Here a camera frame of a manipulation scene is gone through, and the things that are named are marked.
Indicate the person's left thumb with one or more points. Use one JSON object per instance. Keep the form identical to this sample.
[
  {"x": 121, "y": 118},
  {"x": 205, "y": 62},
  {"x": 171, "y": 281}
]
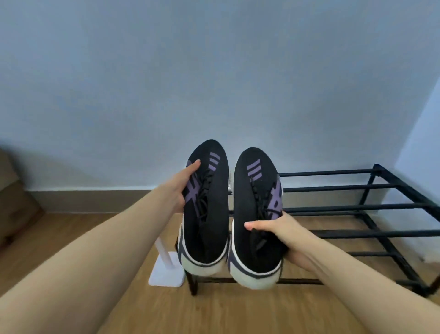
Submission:
[{"x": 191, "y": 169}]

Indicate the black purple sneaker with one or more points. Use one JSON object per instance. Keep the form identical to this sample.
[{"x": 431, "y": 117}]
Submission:
[
  {"x": 254, "y": 241},
  {"x": 206, "y": 213}
]

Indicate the person's right forearm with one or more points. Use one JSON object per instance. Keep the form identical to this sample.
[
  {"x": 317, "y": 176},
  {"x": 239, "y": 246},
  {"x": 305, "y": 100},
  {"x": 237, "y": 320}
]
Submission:
[{"x": 367, "y": 289}]

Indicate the person's right thumb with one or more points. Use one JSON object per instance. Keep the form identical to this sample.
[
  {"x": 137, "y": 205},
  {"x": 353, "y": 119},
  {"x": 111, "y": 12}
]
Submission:
[{"x": 257, "y": 225}]

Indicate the brown wooden cabinet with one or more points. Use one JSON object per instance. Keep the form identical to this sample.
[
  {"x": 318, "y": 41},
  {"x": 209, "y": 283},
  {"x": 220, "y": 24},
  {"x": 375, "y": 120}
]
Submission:
[{"x": 15, "y": 206}]

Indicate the person's right hand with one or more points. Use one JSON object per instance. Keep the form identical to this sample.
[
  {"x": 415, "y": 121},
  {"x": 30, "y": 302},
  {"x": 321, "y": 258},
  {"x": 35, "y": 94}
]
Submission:
[{"x": 292, "y": 237}]

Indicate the white stand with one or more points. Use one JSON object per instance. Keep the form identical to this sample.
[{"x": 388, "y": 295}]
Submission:
[{"x": 166, "y": 268}]

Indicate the person's left forearm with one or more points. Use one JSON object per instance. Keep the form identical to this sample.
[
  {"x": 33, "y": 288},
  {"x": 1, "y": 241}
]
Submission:
[{"x": 89, "y": 258}]

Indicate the person's left hand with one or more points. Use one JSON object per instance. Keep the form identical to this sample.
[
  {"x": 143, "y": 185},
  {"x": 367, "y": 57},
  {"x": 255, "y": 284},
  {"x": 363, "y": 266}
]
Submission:
[{"x": 175, "y": 191}]

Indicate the black metal shoe rack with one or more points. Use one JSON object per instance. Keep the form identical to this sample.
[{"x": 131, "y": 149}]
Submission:
[{"x": 361, "y": 213}]

